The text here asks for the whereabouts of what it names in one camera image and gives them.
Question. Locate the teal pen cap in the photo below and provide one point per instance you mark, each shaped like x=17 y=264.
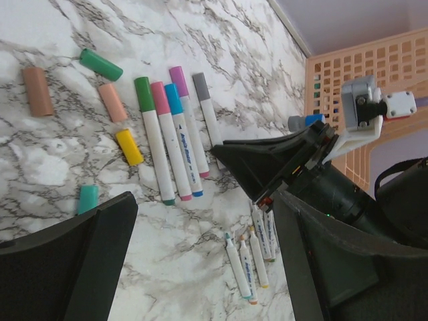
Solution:
x=88 y=198

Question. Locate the peach capped marker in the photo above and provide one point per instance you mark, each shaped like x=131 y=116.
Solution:
x=258 y=258

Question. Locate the blue capped marker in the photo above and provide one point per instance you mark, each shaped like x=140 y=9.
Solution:
x=184 y=139

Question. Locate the peach pen cap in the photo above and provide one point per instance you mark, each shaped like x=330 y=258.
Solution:
x=112 y=102

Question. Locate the pink capped marker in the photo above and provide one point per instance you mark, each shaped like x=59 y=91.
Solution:
x=167 y=126

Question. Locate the brown pen cap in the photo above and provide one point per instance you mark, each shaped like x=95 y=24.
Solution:
x=37 y=92

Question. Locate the yellow pen cap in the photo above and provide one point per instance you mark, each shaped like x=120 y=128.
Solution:
x=129 y=147

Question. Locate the grey capped marker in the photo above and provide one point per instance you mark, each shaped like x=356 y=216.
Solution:
x=206 y=104

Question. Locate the brown capped marker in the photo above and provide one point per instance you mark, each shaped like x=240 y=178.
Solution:
x=261 y=234

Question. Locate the dark green capped marker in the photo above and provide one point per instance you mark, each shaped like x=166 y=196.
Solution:
x=155 y=140

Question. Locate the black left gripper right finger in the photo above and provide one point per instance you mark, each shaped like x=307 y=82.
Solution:
x=337 y=272

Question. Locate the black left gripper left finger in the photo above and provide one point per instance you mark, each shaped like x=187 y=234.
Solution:
x=68 y=271

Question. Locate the teal capped marker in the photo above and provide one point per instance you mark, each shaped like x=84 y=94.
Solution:
x=237 y=268

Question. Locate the green pen cap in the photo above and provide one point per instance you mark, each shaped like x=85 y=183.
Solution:
x=98 y=64

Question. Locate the purple capped marker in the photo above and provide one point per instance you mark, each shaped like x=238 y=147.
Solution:
x=177 y=77

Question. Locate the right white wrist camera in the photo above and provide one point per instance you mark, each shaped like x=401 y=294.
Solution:
x=365 y=108

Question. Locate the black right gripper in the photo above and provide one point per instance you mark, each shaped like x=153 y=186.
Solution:
x=261 y=166

